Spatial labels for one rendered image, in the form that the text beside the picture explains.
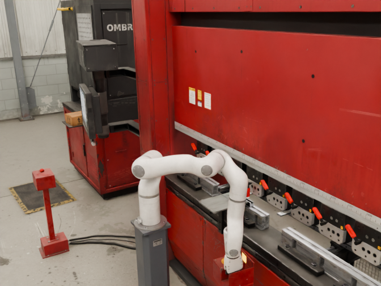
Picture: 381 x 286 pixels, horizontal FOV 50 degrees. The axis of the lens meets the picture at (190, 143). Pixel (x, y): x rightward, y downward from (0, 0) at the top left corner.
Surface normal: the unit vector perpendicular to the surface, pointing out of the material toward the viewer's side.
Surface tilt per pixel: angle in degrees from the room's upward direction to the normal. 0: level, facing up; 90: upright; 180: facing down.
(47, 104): 90
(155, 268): 90
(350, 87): 90
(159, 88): 90
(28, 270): 0
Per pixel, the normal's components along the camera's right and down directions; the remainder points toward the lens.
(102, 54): 0.35, 0.29
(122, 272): -0.02, -0.95
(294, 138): -0.86, 0.18
